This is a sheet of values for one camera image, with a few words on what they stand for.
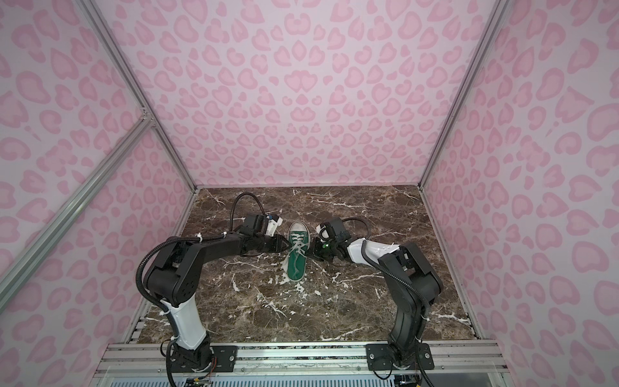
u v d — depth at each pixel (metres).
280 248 0.88
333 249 0.78
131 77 0.82
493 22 0.71
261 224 0.84
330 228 0.76
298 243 0.94
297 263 0.90
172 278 0.50
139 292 0.47
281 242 0.90
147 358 0.75
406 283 0.45
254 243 0.80
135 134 0.84
